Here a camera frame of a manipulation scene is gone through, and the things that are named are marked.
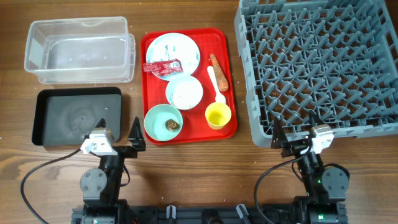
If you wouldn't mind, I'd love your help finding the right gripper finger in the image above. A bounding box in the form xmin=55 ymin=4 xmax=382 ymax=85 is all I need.
xmin=271 ymin=118 xmax=288 ymax=149
xmin=308 ymin=110 xmax=322 ymax=127

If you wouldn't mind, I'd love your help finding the mint green bowl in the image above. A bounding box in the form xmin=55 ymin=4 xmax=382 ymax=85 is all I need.
xmin=144 ymin=104 xmax=183 ymax=141

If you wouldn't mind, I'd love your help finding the brown food scrap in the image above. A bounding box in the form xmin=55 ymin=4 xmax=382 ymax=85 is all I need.
xmin=165 ymin=119 xmax=180 ymax=131

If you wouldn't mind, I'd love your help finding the light blue bowl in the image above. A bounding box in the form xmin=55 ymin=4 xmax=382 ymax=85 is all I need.
xmin=165 ymin=76 xmax=203 ymax=110

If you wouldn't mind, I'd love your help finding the yellow plastic cup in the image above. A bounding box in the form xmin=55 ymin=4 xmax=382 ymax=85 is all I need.
xmin=205 ymin=102 xmax=232 ymax=130

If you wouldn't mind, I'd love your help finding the red snack wrapper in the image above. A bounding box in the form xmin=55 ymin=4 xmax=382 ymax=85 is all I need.
xmin=143 ymin=59 xmax=183 ymax=77

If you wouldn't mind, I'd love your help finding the white plastic spoon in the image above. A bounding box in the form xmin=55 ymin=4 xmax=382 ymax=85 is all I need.
xmin=207 ymin=66 xmax=226 ymax=104

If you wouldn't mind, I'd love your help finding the orange carrot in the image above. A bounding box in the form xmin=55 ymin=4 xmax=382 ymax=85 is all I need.
xmin=210 ymin=54 xmax=229 ymax=91

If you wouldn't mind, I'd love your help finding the light blue plate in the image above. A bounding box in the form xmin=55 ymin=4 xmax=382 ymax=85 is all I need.
xmin=146 ymin=32 xmax=200 ymax=81

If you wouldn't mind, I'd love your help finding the white tissue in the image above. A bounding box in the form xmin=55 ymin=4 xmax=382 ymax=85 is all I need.
xmin=147 ymin=39 xmax=199 ymax=65

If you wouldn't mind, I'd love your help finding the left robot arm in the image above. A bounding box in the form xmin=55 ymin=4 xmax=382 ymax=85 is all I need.
xmin=71 ymin=118 xmax=146 ymax=224

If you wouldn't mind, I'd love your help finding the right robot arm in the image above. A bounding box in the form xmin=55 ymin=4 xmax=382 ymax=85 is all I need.
xmin=263 ymin=111 xmax=350 ymax=224

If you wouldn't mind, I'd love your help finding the grey dishwasher rack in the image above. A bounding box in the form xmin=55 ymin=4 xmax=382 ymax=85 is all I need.
xmin=234 ymin=1 xmax=397 ymax=147

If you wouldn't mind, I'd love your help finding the black plastic tray bin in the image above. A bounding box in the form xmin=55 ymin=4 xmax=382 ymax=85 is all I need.
xmin=32 ymin=87 xmax=123 ymax=146

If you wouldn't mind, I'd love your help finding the red serving tray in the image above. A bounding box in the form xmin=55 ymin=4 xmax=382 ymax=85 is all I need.
xmin=141 ymin=28 xmax=238 ymax=146

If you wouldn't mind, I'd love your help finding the clear plastic bin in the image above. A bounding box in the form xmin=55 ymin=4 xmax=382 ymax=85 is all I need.
xmin=24 ymin=16 xmax=136 ymax=85

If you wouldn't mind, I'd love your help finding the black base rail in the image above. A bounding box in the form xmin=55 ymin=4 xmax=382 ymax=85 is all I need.
xmin=71 ymin=204 xmax=349 ymax=224

